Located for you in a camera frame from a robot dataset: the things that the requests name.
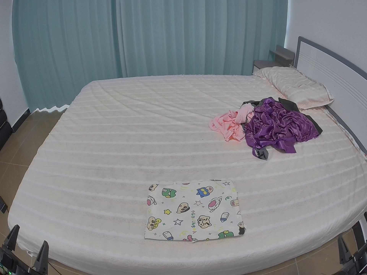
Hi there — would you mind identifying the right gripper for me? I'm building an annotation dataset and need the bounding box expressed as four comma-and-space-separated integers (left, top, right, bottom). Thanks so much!
337, 212, 367, 275

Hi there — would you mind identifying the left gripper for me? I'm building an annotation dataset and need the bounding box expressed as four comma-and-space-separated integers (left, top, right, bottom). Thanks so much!
0, 224, 49, 275

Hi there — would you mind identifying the white printed pyjama top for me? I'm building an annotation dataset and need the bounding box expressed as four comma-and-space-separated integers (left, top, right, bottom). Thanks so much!
143, 179, 246, 242

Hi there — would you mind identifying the bed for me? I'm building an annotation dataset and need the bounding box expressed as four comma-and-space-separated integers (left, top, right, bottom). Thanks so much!
7, 36, 367, 275

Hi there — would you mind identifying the dark grey chest of drawers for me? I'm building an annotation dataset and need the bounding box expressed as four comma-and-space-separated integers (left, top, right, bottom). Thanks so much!
0, 98, 13, 151

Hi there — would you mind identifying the dark grey garment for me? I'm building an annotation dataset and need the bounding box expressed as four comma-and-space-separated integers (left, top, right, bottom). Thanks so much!
240, 97, 323, 160

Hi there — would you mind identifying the purple garment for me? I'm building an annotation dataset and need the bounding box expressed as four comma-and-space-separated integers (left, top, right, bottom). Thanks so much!
244, 97, 320, 157

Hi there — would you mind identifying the cream pillow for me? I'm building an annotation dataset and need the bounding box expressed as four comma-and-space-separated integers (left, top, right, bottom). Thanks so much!
252, 66, 335, 110

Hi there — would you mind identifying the pink garment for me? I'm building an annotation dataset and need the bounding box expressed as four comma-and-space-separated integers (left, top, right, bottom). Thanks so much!
209, 106, 256, 142

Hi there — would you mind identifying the grey bedside table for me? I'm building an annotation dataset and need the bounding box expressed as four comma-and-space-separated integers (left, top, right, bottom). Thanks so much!
253, 45, 295, 69

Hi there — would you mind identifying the blue-green curtain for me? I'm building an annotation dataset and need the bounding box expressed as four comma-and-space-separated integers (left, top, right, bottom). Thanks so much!
115, 0, 288, 77
12, 0, 124, 112

